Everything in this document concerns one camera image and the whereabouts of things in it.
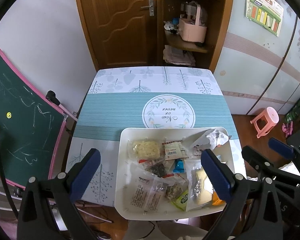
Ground orange snack packet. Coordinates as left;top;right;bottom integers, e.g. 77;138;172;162
212;191;225;206

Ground yellow white cake packet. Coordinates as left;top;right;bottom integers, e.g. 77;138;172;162
184;159;213;212

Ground white printed snack bag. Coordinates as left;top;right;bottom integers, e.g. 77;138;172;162
189;128;230;157

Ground blue candy packet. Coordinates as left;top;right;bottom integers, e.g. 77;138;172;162
173;159;185;173

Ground green wafer packet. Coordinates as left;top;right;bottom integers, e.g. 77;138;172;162
171;190;189;211

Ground brown white snack packet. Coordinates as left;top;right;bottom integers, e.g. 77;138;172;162
163;141;188;160

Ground white cream serving tray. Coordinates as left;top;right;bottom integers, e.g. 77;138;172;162
115;127;234;220

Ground clear bag yellow puffs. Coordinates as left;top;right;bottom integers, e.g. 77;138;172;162
127;140;162;160

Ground clear packet white label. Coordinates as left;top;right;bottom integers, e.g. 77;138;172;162
130;176;168;211

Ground pink plastic stool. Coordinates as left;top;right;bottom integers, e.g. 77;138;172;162
250;107;280;139

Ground white wardrobe sliding doors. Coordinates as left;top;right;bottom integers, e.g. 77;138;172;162
214;0;300;115

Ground teal patterned tablecloth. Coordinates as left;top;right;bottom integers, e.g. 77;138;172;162
66;66;246;207

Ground folded cloth on shelf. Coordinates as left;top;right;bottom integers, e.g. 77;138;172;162
163;45;196;67

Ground pink storage basket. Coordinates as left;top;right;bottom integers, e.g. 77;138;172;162
178;1;207;43

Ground wooden corner shelf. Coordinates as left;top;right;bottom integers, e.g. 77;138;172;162
158;0;233;72

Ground brown wooden door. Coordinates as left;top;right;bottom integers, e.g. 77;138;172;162
76;0;161;70

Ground green chalkboard pink frame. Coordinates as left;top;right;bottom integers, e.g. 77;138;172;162
0;49;67;188

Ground wall calendar poster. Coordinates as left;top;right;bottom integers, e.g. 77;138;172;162
245;0;284;36

